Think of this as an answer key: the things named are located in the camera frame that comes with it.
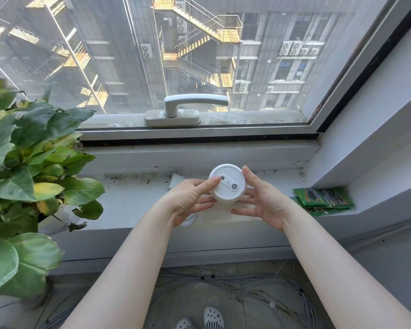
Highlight person's left hand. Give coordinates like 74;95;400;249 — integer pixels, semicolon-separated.
164;178;222;228

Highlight person's right hand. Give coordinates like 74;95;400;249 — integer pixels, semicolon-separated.
231;166;290;232

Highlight white round lidded cup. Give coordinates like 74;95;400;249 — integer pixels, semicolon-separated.
208;164;248;205

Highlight person's left forearm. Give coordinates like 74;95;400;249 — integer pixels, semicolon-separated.
60;199;179;329

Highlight person's right forearm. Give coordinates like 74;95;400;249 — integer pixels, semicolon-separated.
281;202;411;329

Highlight white paper piece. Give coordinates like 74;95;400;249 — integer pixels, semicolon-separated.
169;172;186;192

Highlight green foil packet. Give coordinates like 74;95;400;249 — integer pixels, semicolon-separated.
290;196;343;218
292;186;355;210

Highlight grey building outside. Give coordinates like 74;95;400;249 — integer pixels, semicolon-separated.
0;0;391;115

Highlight person's white perforated right shoe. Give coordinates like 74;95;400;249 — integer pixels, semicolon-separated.
203;306;225;329

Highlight yellow outdoor fire escape staircase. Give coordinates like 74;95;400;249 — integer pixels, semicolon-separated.
152;0;244;113

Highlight white plant pot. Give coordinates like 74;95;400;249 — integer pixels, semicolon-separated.
38;203;87;237

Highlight green leafy potted plant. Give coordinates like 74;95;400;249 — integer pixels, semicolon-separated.
0;77;106;300

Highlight grey window frame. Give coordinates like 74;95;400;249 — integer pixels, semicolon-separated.
0;0;411;148

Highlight white window handle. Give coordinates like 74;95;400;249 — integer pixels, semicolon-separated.
143;94;229;127

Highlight bundle of white cables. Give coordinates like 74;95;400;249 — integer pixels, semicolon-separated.
38;266;327;329

